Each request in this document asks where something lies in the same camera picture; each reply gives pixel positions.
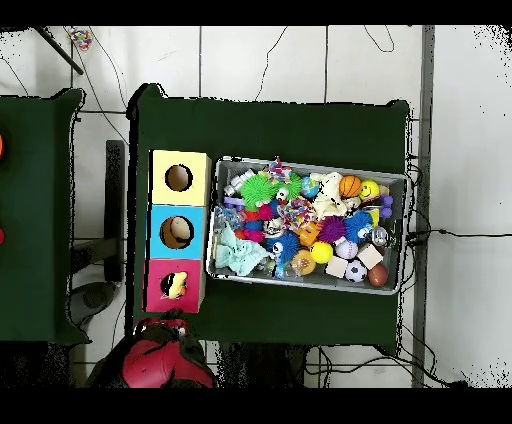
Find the yellow duck plush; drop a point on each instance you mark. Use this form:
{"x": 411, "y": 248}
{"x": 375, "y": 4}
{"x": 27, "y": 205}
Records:
{"x": 178, "y": 284}

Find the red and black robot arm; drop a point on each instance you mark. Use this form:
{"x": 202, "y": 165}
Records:
{"x": 160, "y": 364}

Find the wooden box with three holes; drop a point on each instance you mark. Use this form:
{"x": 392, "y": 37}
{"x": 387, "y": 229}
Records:
{"x": 178, "y": 208}

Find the black upright panel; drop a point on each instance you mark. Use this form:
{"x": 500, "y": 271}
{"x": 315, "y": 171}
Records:
{"x": 115, "y": 200}

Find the large green spiky ball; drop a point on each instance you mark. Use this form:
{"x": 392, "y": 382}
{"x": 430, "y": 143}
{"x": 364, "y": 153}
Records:
{"x": 258, "y": 191}

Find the dark green side table cloth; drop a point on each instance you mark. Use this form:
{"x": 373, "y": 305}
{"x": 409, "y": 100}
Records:
{"x": 36, "y": 200}

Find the plain yellow ball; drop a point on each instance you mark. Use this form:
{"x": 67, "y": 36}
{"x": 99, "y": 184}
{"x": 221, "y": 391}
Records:
{"x": 321, "y": 252}

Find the purple spiky ball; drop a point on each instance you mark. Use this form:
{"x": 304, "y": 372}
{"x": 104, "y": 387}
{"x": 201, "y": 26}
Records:
{"x": 331, "y": 229}

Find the black and white soccer ball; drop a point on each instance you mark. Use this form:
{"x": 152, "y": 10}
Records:
{"x": 356, "y": 271}

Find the brown football toy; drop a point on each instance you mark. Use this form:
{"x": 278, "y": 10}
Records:
{"x": 378, "y": 275}

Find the orange basketball toy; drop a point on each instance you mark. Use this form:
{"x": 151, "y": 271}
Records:
{"x": 350, "y": 186}

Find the yellow smiley face ball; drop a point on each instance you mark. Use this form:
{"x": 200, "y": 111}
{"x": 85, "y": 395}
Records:
{"x": 369, "y": 190}

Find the black rod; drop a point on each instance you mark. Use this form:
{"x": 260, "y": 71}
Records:
{"x": 60, "y": 50}

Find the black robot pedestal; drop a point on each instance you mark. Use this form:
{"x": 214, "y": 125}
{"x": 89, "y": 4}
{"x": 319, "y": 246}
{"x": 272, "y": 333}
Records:
{"x": 264, "y": 366}

